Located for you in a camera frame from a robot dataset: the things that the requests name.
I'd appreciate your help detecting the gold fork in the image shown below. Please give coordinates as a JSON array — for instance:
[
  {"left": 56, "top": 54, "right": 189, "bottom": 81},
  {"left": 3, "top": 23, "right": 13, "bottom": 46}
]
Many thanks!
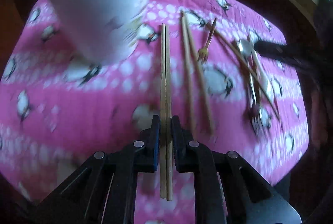
[{"left": 198, "top": 18, "right": 217, "bottom": 63}]

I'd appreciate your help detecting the thin brown chopstick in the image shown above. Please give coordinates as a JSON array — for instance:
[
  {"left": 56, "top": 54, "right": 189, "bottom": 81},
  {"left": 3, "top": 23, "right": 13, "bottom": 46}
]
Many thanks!
[{"left": 214, "top": 30, "right": 280, "bottom": 121}]

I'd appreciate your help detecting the white plastic spoon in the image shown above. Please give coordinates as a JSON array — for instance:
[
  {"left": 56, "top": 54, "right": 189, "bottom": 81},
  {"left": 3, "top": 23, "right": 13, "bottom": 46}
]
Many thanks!
[{"left": 252, "top": 50, "right": 274, "bottom": 103}]

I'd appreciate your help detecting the silver fork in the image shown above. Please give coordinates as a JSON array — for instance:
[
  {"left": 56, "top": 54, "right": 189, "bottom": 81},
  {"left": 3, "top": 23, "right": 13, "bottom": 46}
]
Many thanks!
[{"left": 249, "top": 73, "right": 267, "bottom": 138}]

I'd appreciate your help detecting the pink penguin tablecloth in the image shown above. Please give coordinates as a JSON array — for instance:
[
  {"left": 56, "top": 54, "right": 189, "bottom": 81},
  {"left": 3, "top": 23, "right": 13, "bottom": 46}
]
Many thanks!
[{"left": 0, "top": 0, "right": 311, "bottom": 224}]

